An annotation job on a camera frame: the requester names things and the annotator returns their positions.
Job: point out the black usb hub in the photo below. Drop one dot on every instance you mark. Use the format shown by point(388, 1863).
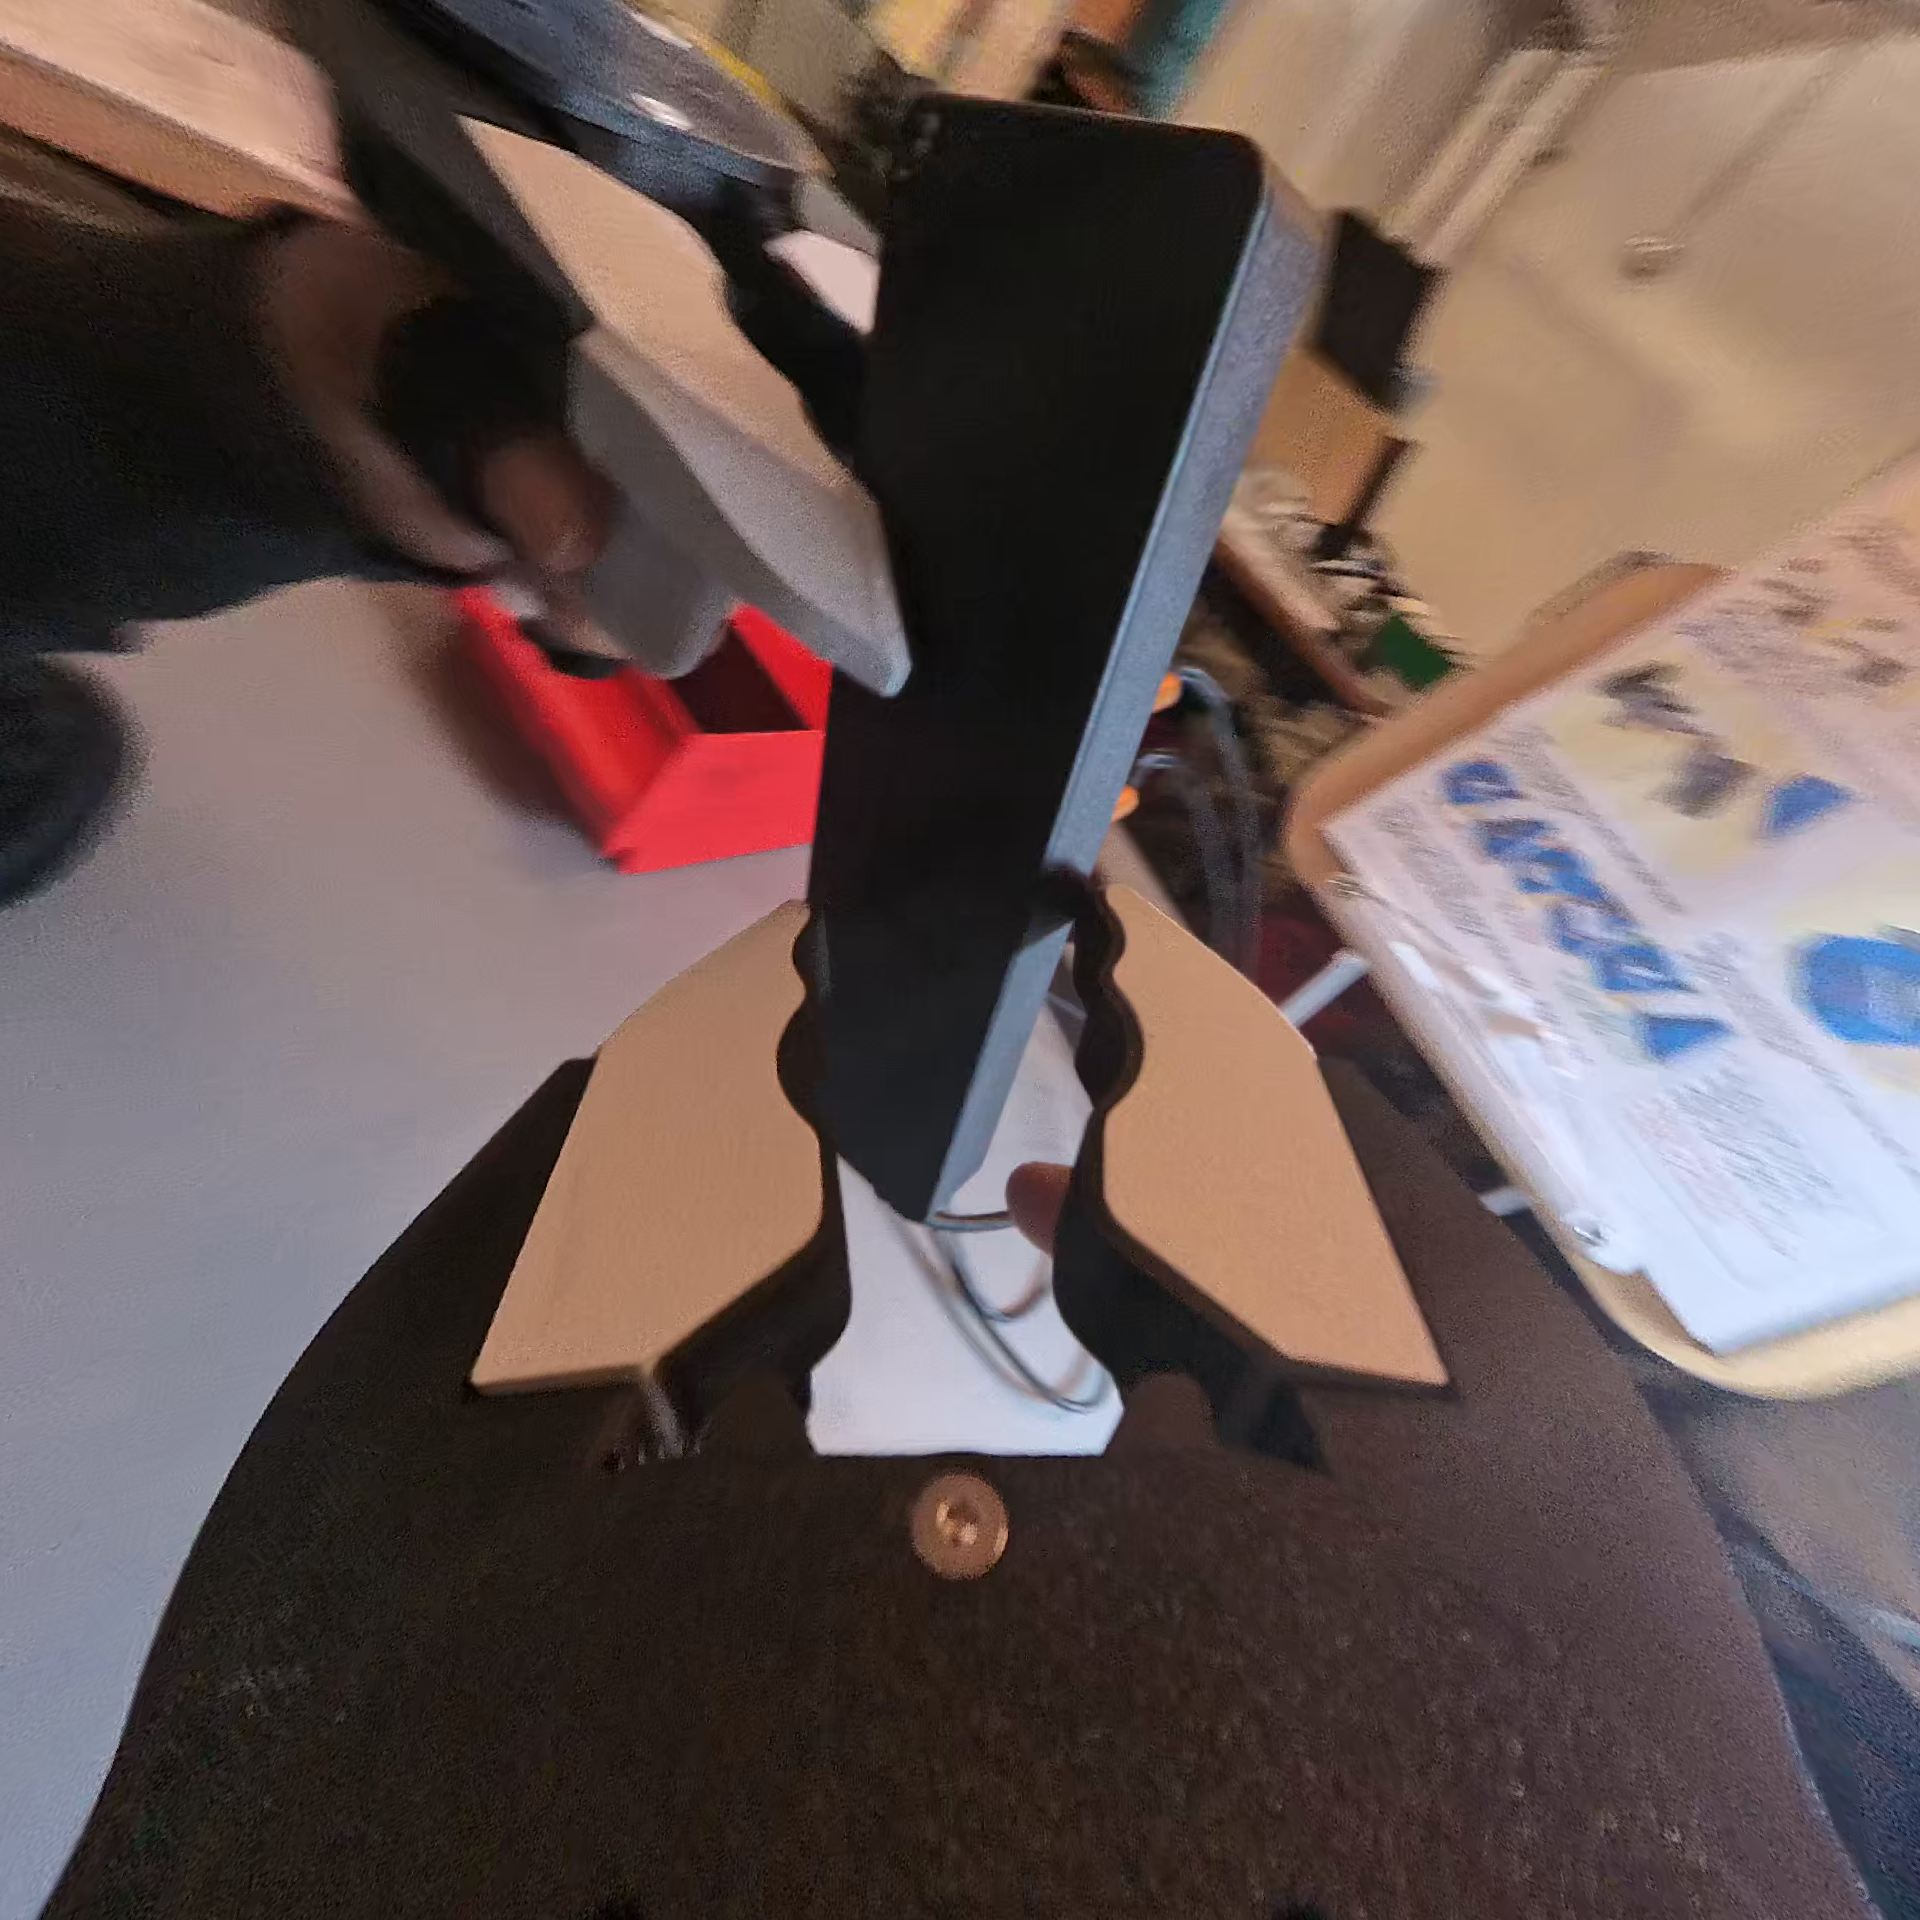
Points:
point(1020, 599)

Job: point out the black wrist rest pad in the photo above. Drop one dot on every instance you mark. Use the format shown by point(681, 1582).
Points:
point(53, 781)

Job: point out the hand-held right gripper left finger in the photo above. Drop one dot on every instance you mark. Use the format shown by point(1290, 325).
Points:
point(661, 1184)

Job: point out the red plastic box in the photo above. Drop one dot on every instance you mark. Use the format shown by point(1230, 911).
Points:
point(706, 795)

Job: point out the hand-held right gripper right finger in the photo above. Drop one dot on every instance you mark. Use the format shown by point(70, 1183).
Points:
point(1245, 1184)

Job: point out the person's left hand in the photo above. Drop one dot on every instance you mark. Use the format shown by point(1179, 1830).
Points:
point(340, 382)

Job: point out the instruction sheet board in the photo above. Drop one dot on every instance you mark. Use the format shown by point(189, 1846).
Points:
point(1681, 961)

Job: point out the person's left forearm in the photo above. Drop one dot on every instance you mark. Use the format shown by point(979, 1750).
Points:
point(121, 450)

